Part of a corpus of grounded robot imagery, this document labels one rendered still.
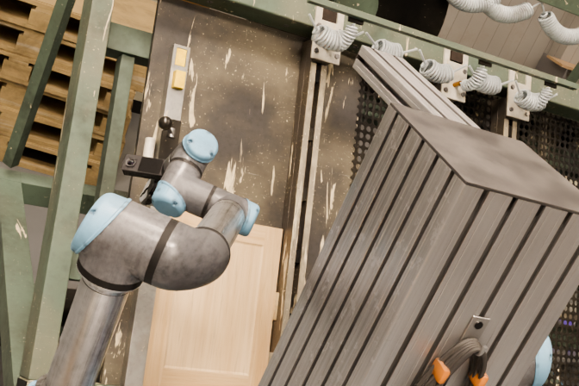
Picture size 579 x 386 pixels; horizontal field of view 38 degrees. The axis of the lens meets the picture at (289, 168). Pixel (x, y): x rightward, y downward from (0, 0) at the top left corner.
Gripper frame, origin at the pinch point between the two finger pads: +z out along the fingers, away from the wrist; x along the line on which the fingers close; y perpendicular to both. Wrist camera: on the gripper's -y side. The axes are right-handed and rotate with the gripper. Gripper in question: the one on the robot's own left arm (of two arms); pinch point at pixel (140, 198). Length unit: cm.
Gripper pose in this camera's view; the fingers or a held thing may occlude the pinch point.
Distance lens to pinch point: 211.4
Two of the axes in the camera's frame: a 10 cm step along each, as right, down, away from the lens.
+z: -4.7, 3.9, 7.9
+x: 1.8, -8.4, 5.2
